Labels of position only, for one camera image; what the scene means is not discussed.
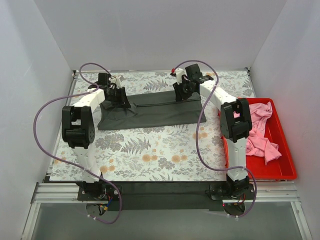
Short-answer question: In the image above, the dark grey t shirt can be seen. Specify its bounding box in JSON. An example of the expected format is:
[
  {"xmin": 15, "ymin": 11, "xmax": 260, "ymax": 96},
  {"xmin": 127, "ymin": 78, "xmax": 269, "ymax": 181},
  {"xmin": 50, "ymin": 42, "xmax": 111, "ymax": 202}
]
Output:
[{"xmin": 97, "ymin": 90, "xmax": 203, "ymax": 131}]

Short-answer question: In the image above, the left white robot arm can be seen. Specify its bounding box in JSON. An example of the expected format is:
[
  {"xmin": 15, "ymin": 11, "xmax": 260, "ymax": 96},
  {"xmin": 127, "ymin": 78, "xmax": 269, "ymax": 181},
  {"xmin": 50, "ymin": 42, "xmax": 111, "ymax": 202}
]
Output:
[{"xmin": 62, "ymin": 72, "xmax": 131, "ymax": 200}]

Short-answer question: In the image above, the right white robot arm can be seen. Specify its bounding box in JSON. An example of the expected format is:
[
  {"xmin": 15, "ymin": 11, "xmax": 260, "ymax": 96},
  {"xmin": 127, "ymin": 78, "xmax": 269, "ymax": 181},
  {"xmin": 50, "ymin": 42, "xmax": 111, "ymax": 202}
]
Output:
[{"xmin": 170, "ymin": 64, "xmax": 252, "ymax": 199}]

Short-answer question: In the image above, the pink t shirt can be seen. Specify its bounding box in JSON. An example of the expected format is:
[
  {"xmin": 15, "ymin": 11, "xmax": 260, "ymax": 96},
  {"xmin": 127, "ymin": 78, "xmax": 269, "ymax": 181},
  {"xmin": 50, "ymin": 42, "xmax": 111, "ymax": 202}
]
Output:
[{"xmin": 245, "ymin": 101, "xmax": 282, "ymax": 165}]

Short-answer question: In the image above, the red plastic bin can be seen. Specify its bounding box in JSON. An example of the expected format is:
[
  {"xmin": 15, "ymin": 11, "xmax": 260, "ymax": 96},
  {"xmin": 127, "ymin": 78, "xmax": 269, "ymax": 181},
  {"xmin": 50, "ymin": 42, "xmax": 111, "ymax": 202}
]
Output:
[{"xmin": 217, "ymin": 97, "xmax": 298, "ymax": 181}]

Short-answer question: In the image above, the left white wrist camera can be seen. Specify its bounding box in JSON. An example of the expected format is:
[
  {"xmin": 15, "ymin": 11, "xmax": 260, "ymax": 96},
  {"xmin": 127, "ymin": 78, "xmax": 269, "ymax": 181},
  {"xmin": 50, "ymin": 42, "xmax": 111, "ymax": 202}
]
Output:
[{"xmin": 115, "ymin": 75, "xmax": 125, "ymax": 89}]

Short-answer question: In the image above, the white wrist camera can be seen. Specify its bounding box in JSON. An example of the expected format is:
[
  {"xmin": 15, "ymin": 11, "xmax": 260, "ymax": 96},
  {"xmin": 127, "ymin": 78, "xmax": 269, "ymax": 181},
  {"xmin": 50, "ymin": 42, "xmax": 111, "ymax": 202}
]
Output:
[
  {"xmin": 170, "ymin": 67, "xmax": 185, "ymax": 85},
  {"xmin": 115, "ymin": 75, "xmax": 125, "ymax": 89}
]

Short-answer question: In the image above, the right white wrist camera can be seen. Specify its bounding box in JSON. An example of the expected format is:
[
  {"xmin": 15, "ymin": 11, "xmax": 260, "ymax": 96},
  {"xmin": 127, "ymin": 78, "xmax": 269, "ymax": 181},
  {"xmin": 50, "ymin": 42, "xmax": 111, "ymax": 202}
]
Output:
[{"xmin": 170, "ymin": 67, "xmax": 185, "ymax": 85}]

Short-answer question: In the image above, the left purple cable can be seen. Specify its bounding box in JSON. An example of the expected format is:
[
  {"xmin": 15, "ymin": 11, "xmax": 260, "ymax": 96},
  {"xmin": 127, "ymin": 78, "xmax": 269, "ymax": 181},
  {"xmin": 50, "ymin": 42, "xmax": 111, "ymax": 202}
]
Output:
[{"xmin": 34, "ymin": 62, "xmax": 123, "ymax": 224}]

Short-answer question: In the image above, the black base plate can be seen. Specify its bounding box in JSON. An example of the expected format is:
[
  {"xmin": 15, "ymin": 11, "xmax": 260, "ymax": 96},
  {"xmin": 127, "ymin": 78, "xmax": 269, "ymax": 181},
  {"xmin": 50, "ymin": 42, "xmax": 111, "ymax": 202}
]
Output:
[{"xmin": 76, "ymin": 181, "xmax": 255, "ymax": 211}]

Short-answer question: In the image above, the aluminium frame rail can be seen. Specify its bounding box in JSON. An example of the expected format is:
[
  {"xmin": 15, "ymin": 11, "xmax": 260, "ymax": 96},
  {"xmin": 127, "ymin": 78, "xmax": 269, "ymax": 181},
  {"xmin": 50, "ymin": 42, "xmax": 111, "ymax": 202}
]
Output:
[{"xmin": 21, "ymin": 182, "xmax": 87, "ymax": 240}]

